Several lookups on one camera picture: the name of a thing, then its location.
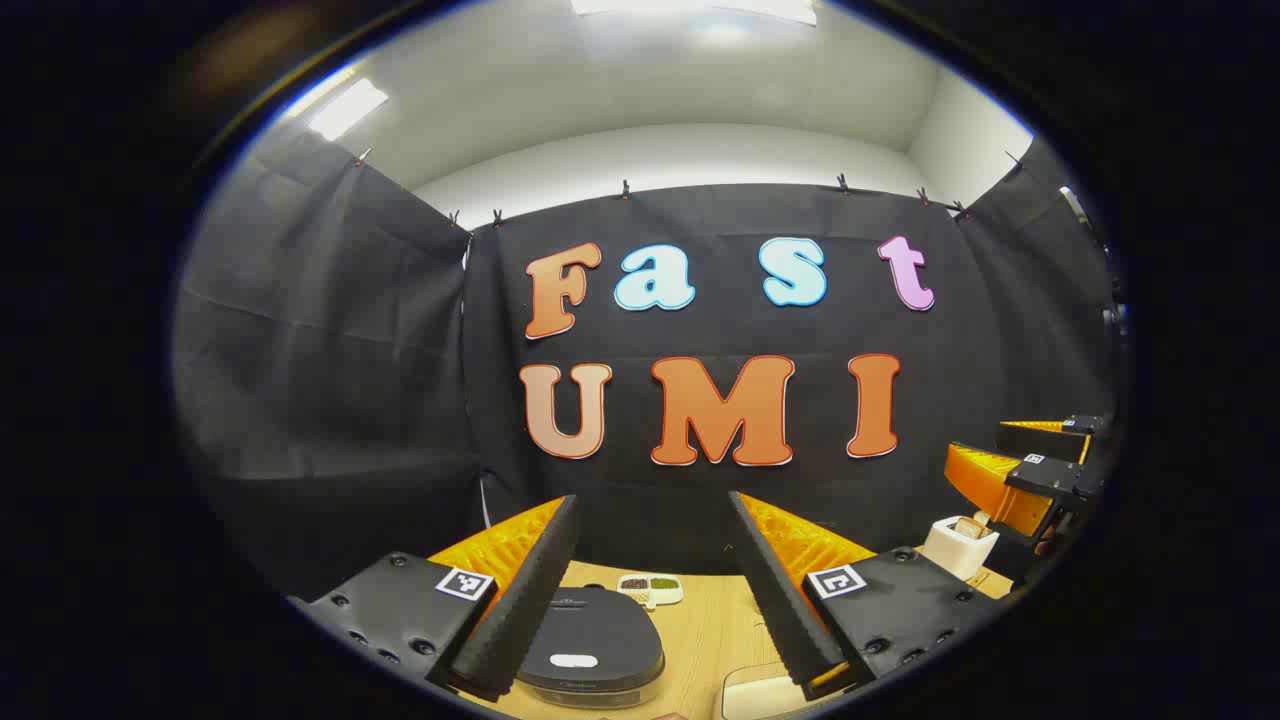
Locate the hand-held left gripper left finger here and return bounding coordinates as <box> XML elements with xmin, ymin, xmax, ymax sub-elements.
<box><xmin>288</xmin><ymin>494</ymin><xmax>581</xmax><ymax>703</ymax></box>

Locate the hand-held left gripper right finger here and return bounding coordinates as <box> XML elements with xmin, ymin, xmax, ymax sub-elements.
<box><xmin>728</xmin><ymin>490</ymin><xmax>1001</xmax><ymax>701</ymax></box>

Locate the black rice cooker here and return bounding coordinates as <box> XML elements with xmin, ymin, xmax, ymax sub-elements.
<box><xmin>517</xmin><ymin>586</ymin><xmax>666</xmax><ymax>709</ymax></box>

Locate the white rice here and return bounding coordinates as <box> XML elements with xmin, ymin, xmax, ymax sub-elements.
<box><xmin>735</xmin><ymin>678</ymin><xmax>803</xmax><ymax>717</ymax></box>

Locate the white toaster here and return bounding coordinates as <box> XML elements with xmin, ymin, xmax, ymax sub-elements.
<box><xmin>922</xmin><ymin>515</ymin><xmax>999</xmax><ymax>581</ymax></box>

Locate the white divided bean dish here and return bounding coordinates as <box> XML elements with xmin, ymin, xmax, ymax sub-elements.
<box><xmin>617</xmin><ymin>574</ymin><xmax>685</xmax><ymax>609</ymax></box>

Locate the black backdrop cloth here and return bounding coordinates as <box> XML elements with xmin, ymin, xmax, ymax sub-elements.
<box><xmin>172</xmin><ymin>130</ymin><xmax>1121</xmax><ymax>601</ymax></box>

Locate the rectangular ceiling light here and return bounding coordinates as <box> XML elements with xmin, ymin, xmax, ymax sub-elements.
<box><xmin>570</xmin><ymin>0</ymin><xmax>819</xmax><ymax>26</ymax></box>
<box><xmin>308</xmin><ymin>78</ymin><xmax>389</xmax><ymax>141</ymax></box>

